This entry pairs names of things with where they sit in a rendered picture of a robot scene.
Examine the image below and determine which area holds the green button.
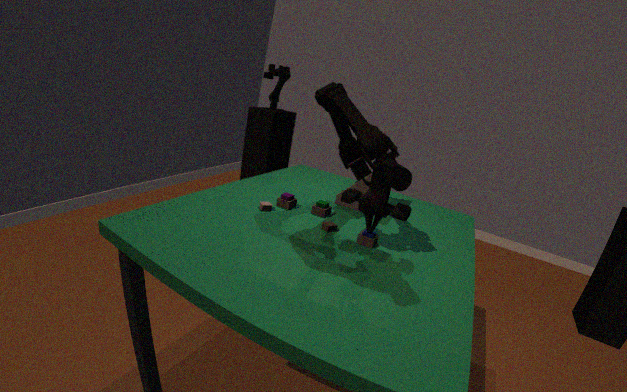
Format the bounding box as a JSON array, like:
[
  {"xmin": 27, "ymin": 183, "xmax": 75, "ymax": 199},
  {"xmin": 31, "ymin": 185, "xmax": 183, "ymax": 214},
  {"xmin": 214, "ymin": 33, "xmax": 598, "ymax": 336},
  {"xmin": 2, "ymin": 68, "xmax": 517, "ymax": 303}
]
[{"xmin": 311, "ymin": 200, "xmax": 332, "ymax": 217}]

